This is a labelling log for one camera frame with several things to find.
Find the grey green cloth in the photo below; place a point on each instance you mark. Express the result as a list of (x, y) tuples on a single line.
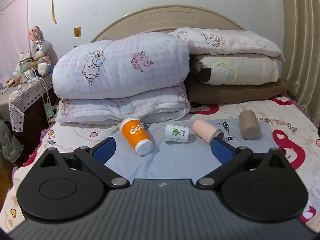
[(6, 145)]

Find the pink hanging cloth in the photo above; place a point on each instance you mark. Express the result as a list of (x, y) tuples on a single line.
[(13, 35)]

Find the white pink folded blanket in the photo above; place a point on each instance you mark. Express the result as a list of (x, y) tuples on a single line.
[(112, 110)]

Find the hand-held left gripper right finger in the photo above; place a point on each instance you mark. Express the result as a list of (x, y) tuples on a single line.
[(222, 151)]

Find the grey plush rabbit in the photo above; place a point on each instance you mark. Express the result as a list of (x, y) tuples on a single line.
[(40, 50)]

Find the taupe cup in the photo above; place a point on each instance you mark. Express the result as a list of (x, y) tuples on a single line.
[(247, 125)]

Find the side table with patterned cloth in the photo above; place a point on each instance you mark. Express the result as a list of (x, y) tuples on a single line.
[(22, 97)]

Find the white green-print paper cup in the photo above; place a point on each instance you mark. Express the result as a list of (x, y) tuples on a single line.
[(176, 132)]

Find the beige curtain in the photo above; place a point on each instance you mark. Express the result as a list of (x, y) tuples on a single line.
[(302, 42)]

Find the yellow wall sticker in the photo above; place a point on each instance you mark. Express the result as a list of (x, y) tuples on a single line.
[(77, 32)]

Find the pink cup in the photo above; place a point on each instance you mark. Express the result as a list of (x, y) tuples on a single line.
[(203, 130)]

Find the green face mask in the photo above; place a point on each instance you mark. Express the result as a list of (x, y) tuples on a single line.
[(49, 110)]

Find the pink bear-print pillow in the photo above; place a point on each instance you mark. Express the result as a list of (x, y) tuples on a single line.
[(230, 42)]

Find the beige bed headboard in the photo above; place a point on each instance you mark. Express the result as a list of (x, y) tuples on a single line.
[(162, 17)]

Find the cream folded quilt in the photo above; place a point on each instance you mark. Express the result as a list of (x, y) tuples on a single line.
[(240, 71)]

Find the small white plush toy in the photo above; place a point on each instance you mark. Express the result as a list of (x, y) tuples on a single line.
[(18, 73)]

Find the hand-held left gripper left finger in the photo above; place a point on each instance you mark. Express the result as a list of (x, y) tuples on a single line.
[(105, 150)]

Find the brown folded blanket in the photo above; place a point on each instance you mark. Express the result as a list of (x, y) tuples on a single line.
[(232, 92)]

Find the yellow tape strip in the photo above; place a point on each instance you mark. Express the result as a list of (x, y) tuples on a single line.
[(53, 7)]

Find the orange paper cup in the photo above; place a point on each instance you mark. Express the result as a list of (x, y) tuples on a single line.
[(133, 132)]

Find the light blue cloth mat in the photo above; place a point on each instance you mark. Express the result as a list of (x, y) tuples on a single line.
[(170, 160)]

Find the folded pink checkered quilt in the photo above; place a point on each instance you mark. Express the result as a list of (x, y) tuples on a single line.
[(120, 65)]

